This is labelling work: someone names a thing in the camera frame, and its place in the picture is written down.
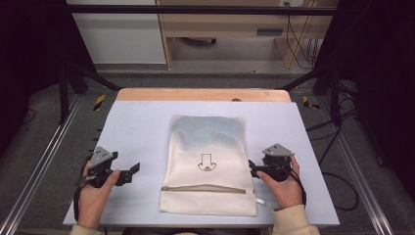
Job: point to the white mesh laundry bag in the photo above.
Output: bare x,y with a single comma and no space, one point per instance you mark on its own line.
208,153

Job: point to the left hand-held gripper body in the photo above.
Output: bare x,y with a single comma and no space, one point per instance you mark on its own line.
98,160

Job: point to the wooden table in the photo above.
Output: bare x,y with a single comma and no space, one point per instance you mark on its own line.
195,94

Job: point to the aluminium floor rail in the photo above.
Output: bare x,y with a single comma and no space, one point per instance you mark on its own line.
362,179
42,163

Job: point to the black curtain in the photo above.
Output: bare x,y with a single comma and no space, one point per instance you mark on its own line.
29,65
381,81

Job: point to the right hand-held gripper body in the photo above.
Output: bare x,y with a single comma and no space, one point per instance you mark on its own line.
277,163

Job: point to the black metal stand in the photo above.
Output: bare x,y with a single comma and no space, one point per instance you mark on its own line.
335,98
63,98

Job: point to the person's right hand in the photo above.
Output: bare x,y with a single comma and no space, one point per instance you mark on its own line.
287,192

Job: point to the white cabinet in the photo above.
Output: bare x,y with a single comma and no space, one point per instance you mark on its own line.
120,39

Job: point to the light wooden desk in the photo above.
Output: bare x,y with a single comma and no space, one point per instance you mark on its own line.
228,26

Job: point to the white table board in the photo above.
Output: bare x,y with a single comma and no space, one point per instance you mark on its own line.
137,137

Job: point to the person's left hand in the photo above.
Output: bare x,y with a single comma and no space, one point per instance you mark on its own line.
93,202

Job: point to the black horizontal frame bar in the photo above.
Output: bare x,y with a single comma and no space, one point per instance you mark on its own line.
195,9

